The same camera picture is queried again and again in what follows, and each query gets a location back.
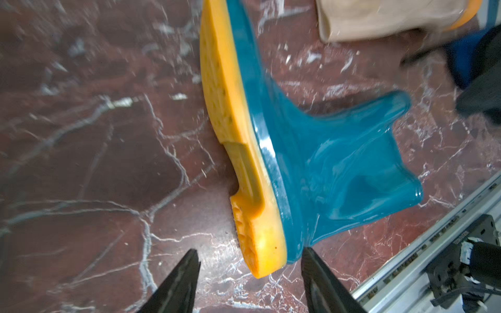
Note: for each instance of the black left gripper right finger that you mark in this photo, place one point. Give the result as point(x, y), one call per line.
point(323, 291)

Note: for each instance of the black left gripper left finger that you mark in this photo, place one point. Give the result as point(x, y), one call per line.
point(177, 292)

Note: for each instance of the teal rubber boot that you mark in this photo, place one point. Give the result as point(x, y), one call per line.
point(301, 178)

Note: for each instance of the beige rubber boot right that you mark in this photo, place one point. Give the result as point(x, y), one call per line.
point(345, 21)

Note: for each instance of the aluminium mounting rail frame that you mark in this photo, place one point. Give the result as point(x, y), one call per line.
point(402, 282)

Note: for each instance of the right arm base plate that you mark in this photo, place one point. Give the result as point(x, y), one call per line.
point(468, 268)

